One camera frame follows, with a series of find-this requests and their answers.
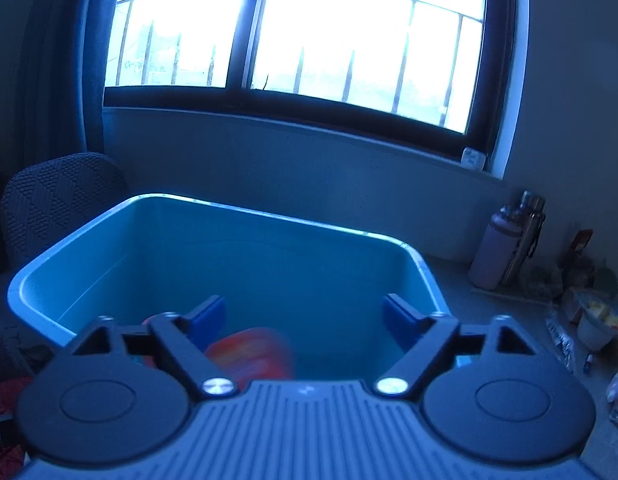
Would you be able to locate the window with metal bars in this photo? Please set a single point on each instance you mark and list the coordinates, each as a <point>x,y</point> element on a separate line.
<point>309,35</point>

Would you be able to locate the dark fabric chair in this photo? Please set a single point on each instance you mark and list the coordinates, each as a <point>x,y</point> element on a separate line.
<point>54,200</point>

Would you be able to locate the white paper cup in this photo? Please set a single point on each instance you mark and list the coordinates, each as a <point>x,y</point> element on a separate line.
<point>600,322</point>

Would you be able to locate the silver snack wrapper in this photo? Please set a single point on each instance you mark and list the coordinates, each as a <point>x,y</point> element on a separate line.
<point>560,340</point>

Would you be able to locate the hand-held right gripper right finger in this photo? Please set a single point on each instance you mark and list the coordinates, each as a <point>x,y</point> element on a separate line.
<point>395,316</point>

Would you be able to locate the steel thermos bottle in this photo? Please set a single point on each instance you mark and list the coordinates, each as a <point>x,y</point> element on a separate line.
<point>530,232</point>

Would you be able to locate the dark curtain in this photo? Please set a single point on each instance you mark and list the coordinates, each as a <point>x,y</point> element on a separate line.
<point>64,55</point>

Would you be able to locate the red cloth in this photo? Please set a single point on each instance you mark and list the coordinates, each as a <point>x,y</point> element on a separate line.
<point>4,410</point>

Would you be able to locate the red brown packet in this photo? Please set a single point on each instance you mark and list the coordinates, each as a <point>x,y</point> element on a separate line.
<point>579,247</point>

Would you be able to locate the pink water bottle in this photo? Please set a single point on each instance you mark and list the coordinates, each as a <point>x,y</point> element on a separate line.
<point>494,255</point>

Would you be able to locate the blue plastic storage bin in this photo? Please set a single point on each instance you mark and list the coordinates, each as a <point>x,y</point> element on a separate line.
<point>269,265</point>

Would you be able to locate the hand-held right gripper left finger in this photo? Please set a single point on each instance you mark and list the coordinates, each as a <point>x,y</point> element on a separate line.
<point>212,316</point>

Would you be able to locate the small white box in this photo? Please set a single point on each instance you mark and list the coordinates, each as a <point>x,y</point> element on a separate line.
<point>473,157</point>

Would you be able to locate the red orange round object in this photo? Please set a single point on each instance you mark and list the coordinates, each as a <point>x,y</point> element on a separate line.
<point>259,355</point>

